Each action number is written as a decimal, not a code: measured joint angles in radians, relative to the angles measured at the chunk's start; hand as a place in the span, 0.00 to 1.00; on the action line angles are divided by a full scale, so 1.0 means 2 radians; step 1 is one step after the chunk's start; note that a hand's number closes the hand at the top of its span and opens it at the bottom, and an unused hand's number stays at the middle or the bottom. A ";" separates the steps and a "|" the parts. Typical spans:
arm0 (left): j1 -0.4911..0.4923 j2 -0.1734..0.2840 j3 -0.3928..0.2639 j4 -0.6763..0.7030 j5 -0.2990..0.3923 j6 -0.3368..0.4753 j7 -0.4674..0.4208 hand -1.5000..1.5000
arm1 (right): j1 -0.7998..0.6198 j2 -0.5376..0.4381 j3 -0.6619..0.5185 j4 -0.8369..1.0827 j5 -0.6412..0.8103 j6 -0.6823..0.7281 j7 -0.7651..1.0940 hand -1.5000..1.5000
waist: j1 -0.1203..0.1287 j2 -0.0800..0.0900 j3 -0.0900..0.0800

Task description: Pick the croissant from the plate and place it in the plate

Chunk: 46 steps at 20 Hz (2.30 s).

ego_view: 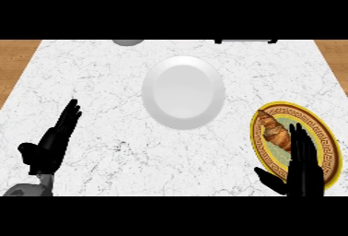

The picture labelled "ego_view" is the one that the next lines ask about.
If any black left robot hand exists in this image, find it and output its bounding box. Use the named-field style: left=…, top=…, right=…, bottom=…
left=17, top=99, right=83, bottom=176

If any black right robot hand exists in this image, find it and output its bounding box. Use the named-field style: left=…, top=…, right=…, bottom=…
left=253, top=123, right=326, bottom=197

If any yellow-rimmed patterned plate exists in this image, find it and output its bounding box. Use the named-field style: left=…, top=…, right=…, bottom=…
left=250, top=101, right=344, bottom=190

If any brown croissant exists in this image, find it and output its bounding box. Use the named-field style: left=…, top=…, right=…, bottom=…
left=256, top=109, right=292, bottom=153

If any black-legged grey appliance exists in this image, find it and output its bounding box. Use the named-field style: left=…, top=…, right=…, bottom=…
left=214, top=39, right=279, bottom=44

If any white plate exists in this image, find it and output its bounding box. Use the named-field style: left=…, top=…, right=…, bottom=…
left=141, top=55, right=228, bottom=131

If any grey round object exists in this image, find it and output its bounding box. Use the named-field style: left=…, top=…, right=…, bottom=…
left=113, top=39, right=148, bottom=47

